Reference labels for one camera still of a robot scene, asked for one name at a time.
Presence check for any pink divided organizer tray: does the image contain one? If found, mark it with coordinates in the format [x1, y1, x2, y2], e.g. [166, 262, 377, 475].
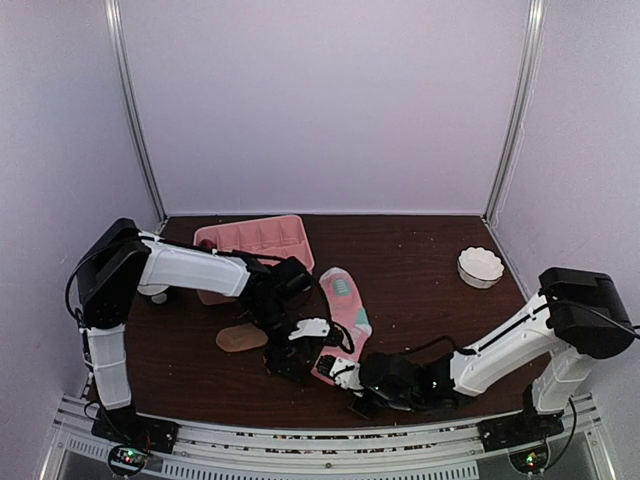
[193, 215, 315, 301]

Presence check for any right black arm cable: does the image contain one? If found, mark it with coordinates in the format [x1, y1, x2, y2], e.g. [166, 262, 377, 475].
[399, 304, 640, 361]

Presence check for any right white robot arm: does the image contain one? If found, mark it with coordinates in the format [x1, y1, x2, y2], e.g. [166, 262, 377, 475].
[351, 267, 639, 442]

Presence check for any right aluminium frame post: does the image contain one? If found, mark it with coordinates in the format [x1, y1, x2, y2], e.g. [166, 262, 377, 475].
[483, 0, 547, 225]

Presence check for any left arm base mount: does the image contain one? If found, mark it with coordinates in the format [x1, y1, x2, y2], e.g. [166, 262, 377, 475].
[91, 417, 179, 477]

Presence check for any left aluminium frame post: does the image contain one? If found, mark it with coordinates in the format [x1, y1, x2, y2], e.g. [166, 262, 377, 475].
[104, 0, 168, 222]

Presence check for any white round cup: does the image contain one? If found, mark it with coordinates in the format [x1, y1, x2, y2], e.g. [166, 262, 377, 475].
[137, 285, 169, 305]

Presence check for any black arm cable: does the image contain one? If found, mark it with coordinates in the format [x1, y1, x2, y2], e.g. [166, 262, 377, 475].
[299, 279, 357, 356]
[399, 304, 640, 361]

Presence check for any aluminium frame post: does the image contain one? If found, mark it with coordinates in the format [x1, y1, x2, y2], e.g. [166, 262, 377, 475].
[483, 0, 547, 225]
[104, 0, 168, 222]

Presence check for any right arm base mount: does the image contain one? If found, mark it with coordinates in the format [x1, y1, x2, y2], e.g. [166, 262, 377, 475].
[477, 411, 564, 475]

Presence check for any tan ribbed sock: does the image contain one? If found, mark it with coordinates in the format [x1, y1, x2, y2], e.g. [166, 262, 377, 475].
[215, 323, 268, 355]

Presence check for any dark red rolled sock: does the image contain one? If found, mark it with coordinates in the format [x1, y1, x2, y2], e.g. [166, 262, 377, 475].
[198, 239, 216, 250]

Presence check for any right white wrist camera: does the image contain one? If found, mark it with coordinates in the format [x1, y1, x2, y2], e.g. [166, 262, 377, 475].
[311, 355, 362, 391]

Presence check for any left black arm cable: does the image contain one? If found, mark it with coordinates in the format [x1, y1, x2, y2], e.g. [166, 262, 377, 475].
[299, 279, 357, 356]

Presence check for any white scalloped bowl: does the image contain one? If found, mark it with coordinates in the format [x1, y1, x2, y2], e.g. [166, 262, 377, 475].
[457, 247, 505, 290]

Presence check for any pink patterned sock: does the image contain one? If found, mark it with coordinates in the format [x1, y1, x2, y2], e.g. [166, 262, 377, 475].
[316, 267, 373, 396]

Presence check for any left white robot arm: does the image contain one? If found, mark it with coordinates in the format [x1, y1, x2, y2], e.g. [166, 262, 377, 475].
[65, 218, 311, 444]

